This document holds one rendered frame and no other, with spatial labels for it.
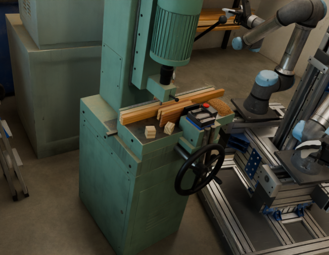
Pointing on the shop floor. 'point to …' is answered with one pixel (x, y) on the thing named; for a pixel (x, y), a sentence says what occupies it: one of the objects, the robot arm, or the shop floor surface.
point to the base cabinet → (128, 195)
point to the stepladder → (12, 153)
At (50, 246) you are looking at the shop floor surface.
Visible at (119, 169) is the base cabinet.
